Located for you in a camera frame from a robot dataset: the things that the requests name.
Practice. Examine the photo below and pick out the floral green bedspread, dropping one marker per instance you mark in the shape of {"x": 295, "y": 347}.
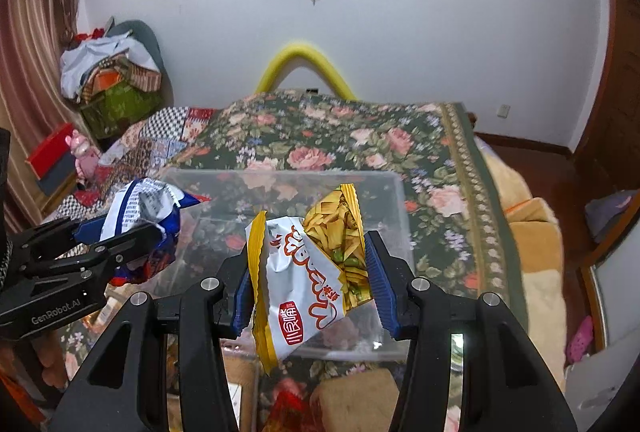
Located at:
{"x": 420, "y": 177}

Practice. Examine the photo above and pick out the pink plush toy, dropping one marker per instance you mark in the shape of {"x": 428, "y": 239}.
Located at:
{"x": 86, "y": 154}

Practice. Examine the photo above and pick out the blue white snack bag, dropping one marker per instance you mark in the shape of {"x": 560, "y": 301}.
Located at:
{"x": 142, "y": 201}

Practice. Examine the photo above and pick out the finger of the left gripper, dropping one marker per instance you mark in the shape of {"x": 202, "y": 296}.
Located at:
{"x": 65, "y": 246}

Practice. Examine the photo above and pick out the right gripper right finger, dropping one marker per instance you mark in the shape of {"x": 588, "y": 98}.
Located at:
{"x": 506, "y": 385}

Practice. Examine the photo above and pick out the red box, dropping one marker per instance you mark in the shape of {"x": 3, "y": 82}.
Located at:
{"x": 50, "y": 150}

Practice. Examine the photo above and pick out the wall power socket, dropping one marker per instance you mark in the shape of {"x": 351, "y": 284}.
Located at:
{"x": 503, "y": 111}

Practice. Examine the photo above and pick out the pink slipper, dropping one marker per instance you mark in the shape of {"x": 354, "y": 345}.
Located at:
{"x": 579, "y": 345}

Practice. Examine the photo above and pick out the pile of clothes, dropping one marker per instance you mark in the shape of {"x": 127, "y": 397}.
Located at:
{"x": 114, "y": 77}

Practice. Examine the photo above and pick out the beige yellow blanket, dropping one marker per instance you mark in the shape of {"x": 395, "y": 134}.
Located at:
{"x": 538, "y": 236}

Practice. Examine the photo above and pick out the yellow white snack bag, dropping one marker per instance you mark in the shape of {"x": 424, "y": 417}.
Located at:
{"x": 306, "y": 273}

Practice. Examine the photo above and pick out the striped brown curtain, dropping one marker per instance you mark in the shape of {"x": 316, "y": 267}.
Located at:
{"x": 34, "y": 34}

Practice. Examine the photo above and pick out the patchwork checkered quilt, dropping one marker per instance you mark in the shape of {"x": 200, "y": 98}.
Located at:
{"x": 145, "y": 149}

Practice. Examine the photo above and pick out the yellow foam tube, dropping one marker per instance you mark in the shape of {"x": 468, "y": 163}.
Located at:
{"x": 300, "y": 54}

